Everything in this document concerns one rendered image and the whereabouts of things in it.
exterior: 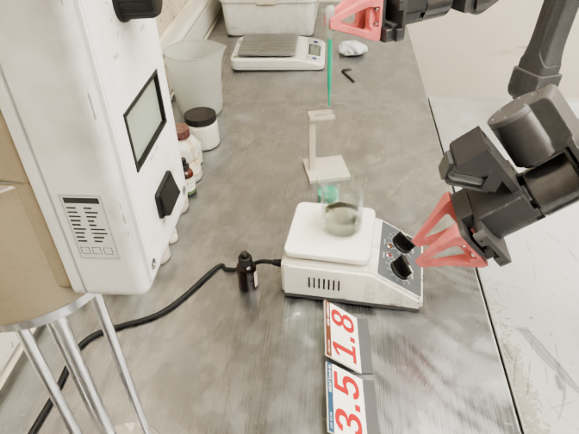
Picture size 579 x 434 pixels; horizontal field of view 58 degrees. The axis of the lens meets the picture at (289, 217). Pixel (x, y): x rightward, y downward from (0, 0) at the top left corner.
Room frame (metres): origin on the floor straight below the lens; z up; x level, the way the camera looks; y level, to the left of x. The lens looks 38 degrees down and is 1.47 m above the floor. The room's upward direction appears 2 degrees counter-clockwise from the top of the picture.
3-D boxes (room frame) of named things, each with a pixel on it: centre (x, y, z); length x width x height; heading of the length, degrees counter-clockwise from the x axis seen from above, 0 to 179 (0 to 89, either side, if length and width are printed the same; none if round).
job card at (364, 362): (0.45, -0.07, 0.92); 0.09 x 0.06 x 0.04; 177
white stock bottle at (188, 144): (0.87, 0.20, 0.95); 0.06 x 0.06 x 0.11
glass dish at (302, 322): (0.48, -0.01, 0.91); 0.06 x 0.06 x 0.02
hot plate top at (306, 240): (0.59, -0.06, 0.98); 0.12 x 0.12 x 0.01; 77
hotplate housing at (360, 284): (0.58, -0.09, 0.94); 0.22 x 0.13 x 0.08; 77
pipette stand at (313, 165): (0.88, -0.08, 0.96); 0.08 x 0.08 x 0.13; 8
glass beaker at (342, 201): (0.59, -0.08, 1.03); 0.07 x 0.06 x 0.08; 150
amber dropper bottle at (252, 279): (0.57, 0.07, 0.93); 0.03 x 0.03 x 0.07
